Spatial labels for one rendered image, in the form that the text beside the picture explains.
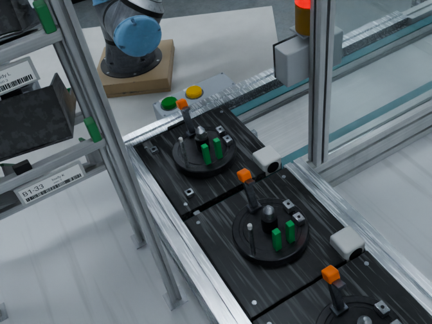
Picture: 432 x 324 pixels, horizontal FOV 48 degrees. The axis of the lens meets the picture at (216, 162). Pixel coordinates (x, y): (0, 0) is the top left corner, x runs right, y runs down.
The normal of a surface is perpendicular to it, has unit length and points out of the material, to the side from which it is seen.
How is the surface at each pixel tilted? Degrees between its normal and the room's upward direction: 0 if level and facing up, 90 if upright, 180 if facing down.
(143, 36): 93
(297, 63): 90
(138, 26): 93
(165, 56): 3
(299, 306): 0
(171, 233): 0
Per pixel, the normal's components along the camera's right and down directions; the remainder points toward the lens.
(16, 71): 0.49, 0.58
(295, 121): -0.13, -0.69
